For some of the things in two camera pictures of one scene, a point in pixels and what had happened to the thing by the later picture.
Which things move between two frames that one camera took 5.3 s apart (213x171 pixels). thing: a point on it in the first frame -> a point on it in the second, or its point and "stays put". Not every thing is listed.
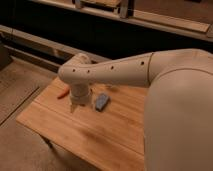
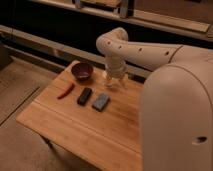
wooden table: x=107 y=133 stays put
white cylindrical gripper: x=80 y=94 -> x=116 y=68
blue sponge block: x=101 y=102 stays put
